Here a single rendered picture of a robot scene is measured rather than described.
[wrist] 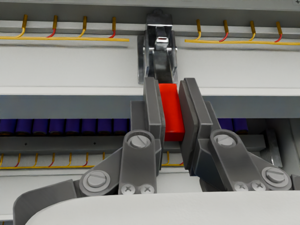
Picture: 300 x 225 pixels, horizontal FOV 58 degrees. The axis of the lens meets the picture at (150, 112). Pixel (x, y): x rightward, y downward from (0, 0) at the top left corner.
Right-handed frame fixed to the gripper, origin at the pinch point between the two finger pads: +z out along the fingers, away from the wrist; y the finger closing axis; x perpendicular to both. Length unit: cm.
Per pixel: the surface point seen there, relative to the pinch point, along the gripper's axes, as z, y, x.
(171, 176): 12.4, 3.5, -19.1
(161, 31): 6.4, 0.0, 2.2
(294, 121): 14.0, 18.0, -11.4
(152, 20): 7.7, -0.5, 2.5
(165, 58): 5.3, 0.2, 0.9
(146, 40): 6.6, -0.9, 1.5
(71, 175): 12.7, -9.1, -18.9
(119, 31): 9.4, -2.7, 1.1
